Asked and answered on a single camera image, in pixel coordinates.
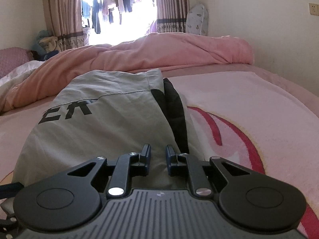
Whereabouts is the striped brown curtain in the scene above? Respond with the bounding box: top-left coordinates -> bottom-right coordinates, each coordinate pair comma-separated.
155,0 -> 190,34
41,0 -> 86,53

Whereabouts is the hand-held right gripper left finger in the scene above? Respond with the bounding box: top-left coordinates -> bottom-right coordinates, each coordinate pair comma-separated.
65,144 -> 152,198

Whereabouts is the pink duvet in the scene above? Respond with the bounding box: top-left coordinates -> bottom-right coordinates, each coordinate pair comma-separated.
0,32 -> 255,116

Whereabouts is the white sheet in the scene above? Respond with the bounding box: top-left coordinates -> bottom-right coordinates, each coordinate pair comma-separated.
0,60 -> 46,88

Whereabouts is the white leaf print cushion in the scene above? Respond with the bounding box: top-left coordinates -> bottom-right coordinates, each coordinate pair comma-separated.
186,3 -> 209,37

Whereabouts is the pink bed sheet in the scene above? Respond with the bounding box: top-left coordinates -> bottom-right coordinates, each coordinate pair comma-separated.
0,62 -> 319,121

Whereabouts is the grey and black jacket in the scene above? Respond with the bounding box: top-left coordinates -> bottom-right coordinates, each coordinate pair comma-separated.
11,68 -> 192,201

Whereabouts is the pile of plush and cloth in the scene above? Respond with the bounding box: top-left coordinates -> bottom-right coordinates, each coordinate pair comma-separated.
30,29 -> 60,61

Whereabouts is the pink pillow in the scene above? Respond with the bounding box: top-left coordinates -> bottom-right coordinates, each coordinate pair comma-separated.
0,47 -> 34,79

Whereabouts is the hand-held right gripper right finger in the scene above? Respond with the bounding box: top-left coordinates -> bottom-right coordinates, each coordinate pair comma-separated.
166,144 -> 253,197

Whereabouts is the row of hanging clothes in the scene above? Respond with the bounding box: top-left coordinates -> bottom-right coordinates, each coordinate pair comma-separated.
81,0 -> 156,34

